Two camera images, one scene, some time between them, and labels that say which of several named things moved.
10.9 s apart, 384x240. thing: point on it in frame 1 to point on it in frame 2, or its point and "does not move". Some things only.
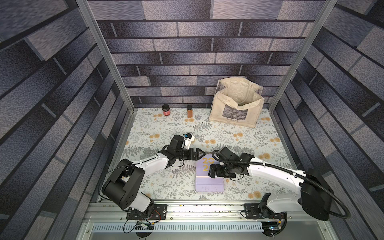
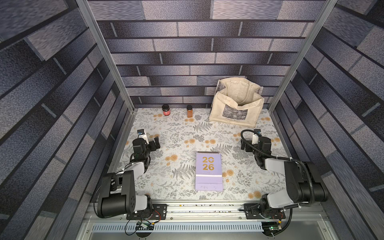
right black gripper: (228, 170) to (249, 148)
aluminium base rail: (104, 221) does not move
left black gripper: (196, 157) to (152, 144)
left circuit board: (144, 225) does not move
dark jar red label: (166, 110) does not move
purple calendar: (204, 182) does not move
